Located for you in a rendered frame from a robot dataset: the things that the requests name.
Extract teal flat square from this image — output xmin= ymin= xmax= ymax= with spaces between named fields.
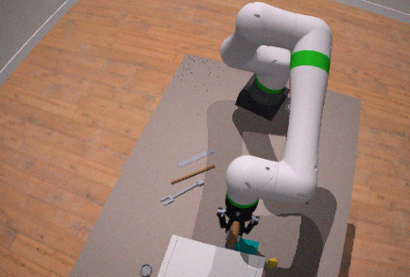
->
xmin=234 ymin=238 xmax=259 ymax=255

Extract small yellow block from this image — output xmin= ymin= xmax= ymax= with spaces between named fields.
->
xmin=267 ymin=257 xmax=278 ymax=268

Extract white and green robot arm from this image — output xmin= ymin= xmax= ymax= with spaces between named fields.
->
xmin=220 ymin=2 xmax=333 ymax=216

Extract tool with orange wooden handle and grey metal rod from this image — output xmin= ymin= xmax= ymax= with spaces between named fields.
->
xmin=225 ymin=221 xmax=239 ymax=250

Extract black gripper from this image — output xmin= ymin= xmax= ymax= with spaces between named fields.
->
xmin=216 ymin=207 xmax=260 ymax=242

